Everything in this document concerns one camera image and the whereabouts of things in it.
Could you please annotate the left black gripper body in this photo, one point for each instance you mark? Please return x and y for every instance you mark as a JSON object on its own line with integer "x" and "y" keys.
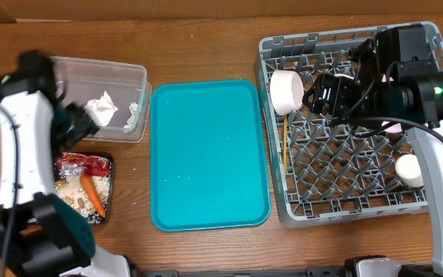
{"x": 71, "y": 123}

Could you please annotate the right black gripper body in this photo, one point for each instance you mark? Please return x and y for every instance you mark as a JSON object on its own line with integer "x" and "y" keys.
{"x": 345, "y": 96}

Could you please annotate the white napkin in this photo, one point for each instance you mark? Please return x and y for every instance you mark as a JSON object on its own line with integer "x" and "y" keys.
{"x": 101, "y": 110}
{"x": 131, "y": 120}

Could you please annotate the red snack wrapper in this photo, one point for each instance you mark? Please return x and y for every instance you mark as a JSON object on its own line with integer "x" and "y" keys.
{"x": 78, "y": 164}

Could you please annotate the bowl with food scraps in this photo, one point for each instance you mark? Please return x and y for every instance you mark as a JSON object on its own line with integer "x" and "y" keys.
{"x": 286, "y": 91}

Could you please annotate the orange carrot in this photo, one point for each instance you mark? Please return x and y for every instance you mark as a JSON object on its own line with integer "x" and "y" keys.
{"x": 88, "y": 186}

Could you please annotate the wooden chopstick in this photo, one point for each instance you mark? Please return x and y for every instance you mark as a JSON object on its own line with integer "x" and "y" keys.
{"x": 285, "y": 144}

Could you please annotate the large pink plate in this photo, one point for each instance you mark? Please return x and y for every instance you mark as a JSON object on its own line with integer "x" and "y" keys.
{"x": 391, "y": 127}

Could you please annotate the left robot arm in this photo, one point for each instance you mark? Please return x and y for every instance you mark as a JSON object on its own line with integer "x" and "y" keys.
{"x": 40, "y": 234}

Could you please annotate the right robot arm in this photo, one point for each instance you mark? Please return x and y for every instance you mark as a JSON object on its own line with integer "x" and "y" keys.
{"x": 397, "y": 82}

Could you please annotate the grey dishwasher rack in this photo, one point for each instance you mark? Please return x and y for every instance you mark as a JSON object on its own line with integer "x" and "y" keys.
{"x": 335, "y": 173}

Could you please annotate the clear plastic bin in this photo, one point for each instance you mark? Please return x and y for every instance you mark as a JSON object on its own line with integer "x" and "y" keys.
{"x": 116, "y": 95}

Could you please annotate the black plastic tray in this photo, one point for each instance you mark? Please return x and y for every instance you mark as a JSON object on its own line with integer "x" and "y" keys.
{"x": 105, "y": 155}

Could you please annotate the pile of food scraps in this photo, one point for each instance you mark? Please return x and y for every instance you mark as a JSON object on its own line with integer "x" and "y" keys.
{"x": 69, "y": 189}

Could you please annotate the teal serving tray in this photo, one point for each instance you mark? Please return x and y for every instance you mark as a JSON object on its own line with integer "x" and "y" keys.
{"x": 208, "y": 160}

